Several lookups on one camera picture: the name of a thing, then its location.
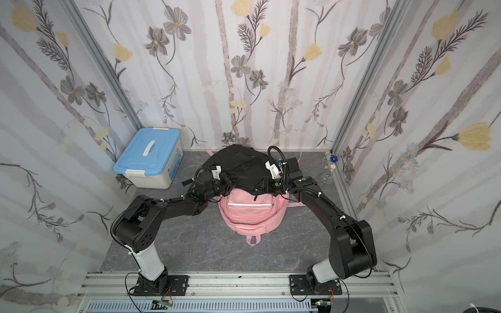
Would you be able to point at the aluminium front rail frame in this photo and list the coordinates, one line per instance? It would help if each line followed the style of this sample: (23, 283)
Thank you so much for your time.
(374, 294)

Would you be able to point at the pink school backpack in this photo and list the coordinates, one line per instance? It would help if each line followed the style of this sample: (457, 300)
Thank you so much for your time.
(252, 216)

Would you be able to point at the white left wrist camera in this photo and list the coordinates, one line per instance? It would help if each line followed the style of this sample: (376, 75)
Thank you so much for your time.
(216, 172)

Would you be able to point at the black fabric backpack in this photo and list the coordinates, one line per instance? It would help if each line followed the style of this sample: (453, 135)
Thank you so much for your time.
(242, 166)

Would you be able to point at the white slotted cable duct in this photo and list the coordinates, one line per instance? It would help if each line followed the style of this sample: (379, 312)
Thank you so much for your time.
(202, 305)

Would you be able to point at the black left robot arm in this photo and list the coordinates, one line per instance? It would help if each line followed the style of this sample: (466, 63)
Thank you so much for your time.
(137, 227)

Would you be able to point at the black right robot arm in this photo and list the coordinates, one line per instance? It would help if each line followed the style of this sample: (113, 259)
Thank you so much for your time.
(352, 251)

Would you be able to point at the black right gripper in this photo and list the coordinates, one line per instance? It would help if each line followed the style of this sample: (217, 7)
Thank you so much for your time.
(267, 184)

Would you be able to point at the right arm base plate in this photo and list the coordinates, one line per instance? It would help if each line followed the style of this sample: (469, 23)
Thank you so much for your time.
(307, 285)

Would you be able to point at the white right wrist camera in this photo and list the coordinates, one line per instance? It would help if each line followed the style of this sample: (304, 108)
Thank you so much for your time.
(274, 170)

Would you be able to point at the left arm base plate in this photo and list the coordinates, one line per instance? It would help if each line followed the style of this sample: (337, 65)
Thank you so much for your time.
(170, 285)

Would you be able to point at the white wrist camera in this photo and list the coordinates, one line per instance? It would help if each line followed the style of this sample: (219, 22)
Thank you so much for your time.
(216, 172)
(274, 170)

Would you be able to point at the clear glass flask blue cap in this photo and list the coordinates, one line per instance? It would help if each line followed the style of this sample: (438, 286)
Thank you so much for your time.
(330, 164)

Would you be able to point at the blue lidded storage box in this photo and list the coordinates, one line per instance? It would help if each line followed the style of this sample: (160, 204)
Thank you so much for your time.
(152, 158)

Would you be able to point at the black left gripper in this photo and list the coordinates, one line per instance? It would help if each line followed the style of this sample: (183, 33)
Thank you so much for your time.
(227, 184)

